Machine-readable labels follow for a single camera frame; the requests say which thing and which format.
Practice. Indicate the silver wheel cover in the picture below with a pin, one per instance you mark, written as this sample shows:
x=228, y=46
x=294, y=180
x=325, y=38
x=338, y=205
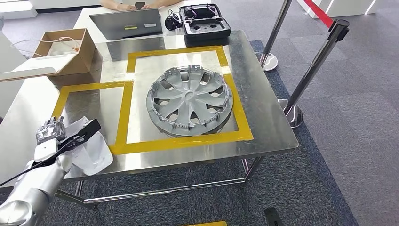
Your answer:
x=187, y=99

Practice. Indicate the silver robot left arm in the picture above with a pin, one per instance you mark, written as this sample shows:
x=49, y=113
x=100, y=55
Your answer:
x=40, y=184

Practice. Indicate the white plastic car part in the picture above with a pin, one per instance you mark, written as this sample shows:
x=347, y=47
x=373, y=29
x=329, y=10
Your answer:
x=93, y=156

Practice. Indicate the red barrier belt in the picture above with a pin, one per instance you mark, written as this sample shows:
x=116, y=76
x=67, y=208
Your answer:
x=319, y=13

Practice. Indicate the person's left hand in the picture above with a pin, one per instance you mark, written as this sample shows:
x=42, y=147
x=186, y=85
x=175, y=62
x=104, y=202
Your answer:
x=151, y=5

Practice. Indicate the stainless steel workbench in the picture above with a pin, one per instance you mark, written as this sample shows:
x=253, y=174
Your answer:
x=265, y=124

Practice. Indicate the yellow floor tape square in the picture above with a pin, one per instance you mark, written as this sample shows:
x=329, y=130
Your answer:
x=205, y=224

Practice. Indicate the brown cardboard box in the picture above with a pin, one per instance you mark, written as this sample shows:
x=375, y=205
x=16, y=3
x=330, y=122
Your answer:
x=84, y=53

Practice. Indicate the grey laptop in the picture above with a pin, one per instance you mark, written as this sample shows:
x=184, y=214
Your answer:
x=124, y=25

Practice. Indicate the white low cabinet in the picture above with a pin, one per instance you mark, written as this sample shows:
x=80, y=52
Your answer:
x=15, y=9

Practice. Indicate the person's right hand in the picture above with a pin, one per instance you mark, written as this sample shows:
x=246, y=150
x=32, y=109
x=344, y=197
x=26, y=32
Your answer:
x=127, y=7

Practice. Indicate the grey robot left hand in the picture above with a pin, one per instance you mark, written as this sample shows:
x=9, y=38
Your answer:
x=51, y=131

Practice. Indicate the chrome stanchion post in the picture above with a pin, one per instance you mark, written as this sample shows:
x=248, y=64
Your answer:
x=276, y=31
x=315, y=65

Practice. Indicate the black device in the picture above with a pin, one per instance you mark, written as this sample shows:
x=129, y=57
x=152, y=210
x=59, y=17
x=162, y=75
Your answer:
x=205, y=28

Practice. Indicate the black headset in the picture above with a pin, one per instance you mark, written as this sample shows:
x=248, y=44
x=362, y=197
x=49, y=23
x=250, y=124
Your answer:
x=170, y=22

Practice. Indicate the black phone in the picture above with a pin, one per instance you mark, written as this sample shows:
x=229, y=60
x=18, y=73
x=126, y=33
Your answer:
x=140, y=5

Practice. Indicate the person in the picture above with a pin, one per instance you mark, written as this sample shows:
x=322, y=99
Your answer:
x=165, y=2

